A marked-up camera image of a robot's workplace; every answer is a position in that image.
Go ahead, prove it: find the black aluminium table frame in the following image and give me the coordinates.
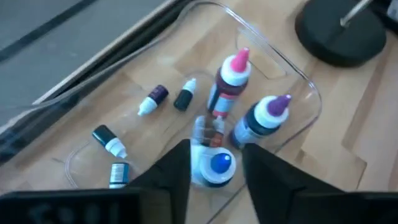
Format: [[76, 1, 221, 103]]
[[0, 0, 195, 164]]

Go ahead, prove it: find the large pink-tip colouring bottle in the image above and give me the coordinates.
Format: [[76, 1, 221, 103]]
[[207, 47, 252, 119]]

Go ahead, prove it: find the large blue-tip colouring bottle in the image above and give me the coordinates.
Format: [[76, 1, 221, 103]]
[[190, 144, 237, 189]]

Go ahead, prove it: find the small purple-label dropper bottle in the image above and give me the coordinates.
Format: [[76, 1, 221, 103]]
[[137, 84, 170, 117]]

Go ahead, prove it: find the small blue-label dropper bottle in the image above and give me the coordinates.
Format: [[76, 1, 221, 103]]
[[108, 161, 130, 190]]

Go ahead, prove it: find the large purple-tip colouring bottle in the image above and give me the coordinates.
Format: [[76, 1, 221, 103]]
[[229, 94, 293, 150]]

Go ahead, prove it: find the small dark dropper bottle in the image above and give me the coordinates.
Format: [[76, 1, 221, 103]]
[[91, 124, 129, 159], [173, 77, 198, 112]]

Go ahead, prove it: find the clear plastic bin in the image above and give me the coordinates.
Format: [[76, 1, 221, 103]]
[[0, 1, 323, 224]]

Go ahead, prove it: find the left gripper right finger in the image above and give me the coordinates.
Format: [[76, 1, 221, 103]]
[[242, 142, 398, 224]]

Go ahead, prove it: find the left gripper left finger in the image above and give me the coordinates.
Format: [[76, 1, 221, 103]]
[[0, 139, 192, 224]]

